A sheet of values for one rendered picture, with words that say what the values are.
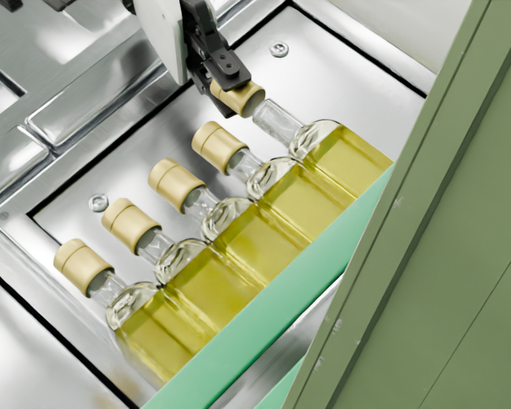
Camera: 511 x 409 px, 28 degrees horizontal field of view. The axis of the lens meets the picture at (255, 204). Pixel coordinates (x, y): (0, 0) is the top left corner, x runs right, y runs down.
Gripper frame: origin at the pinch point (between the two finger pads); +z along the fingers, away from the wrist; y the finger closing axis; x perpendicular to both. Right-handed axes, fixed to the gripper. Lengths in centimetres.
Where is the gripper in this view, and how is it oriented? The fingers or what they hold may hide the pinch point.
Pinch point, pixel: (229, 84)
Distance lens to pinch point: 99.8
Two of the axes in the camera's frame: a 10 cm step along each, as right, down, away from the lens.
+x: 8.5, -4.5, 2.8
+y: 0.0, -5.2, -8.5
